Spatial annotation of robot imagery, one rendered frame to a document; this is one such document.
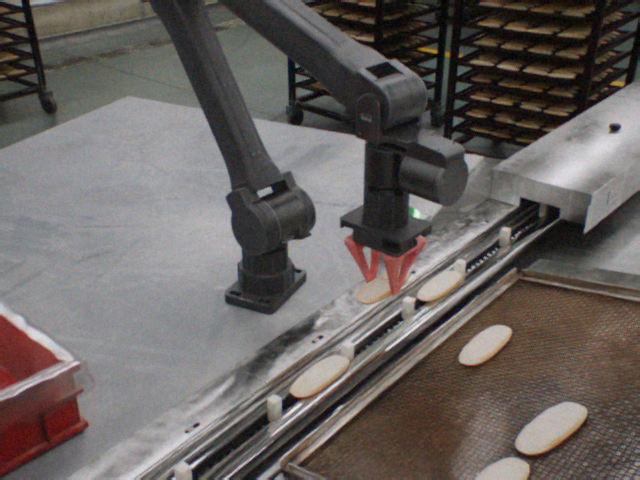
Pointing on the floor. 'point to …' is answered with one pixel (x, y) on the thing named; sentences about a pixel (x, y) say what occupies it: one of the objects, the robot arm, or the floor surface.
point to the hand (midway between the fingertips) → (383, 282)
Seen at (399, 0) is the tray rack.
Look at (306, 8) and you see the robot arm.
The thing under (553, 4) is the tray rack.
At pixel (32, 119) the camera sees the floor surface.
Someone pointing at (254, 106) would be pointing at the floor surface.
